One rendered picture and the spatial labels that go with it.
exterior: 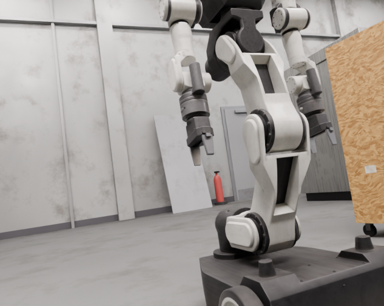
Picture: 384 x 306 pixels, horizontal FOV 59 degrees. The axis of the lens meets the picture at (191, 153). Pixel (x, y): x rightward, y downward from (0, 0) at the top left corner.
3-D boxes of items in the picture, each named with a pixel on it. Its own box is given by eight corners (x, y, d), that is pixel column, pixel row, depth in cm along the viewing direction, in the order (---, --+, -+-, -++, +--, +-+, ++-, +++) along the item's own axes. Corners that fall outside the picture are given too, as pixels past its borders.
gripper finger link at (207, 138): (204, 155, 96) (201, 135, 97) (215, 154, 97) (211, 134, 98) (207, 153, 94) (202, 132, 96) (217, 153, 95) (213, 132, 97)
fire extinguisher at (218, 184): (224, 203, 729) (219, 170, 736) (230, 203, 702) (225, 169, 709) (212, 205, 718) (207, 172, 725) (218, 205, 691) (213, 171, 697)
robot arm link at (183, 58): (171, 96, 108) (165, 59, 112) (197, 96, 111) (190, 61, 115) (178, 85, 102) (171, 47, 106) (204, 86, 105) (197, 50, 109)
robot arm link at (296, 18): (279, 64, 132) (268, 19, 135) (301, 63, 136) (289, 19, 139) (296, 51, 123) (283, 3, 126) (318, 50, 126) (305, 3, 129)
